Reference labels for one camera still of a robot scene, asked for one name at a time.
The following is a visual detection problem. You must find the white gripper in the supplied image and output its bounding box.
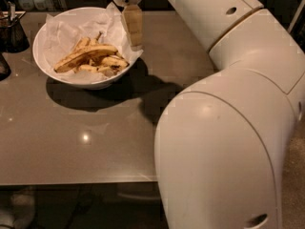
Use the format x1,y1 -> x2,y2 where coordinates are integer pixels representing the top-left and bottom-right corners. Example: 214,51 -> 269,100
112,0 -> 143,51

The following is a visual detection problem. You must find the large spotted yellow banana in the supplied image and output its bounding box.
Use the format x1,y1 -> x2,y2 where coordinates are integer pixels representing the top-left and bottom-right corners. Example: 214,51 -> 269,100
53,45 -> 118,73

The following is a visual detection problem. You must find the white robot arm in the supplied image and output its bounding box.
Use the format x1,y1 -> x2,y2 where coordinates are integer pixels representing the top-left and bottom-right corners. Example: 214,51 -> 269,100
154,0 -> 305,229

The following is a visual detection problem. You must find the yellow banana right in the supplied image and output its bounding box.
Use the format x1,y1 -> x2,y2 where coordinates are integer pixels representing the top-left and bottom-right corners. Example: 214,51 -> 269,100
101,56 -> 129,70

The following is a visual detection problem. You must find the yellow banana middle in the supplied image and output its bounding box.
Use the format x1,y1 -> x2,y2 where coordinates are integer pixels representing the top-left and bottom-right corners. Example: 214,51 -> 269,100
74,65 -> 113,77

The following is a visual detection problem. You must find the white paper liner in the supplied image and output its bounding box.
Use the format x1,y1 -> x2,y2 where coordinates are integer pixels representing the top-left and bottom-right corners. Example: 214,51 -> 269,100
42,2 -> 144,84

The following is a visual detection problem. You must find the black mesh pen holder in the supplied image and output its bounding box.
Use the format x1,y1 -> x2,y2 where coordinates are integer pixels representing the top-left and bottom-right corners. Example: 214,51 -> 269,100
0,2 -> 30,53

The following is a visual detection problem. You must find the dark round object left edge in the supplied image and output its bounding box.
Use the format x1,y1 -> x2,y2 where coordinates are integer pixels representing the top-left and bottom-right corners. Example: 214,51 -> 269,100
0,53 -> 11,81

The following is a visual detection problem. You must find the white shoe under table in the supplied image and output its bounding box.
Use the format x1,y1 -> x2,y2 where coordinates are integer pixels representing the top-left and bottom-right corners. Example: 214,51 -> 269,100
0,187 -> 35,229

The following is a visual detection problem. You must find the table drawer handle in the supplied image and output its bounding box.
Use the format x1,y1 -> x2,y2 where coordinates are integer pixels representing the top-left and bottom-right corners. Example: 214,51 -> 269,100
117,193 -> 160,202

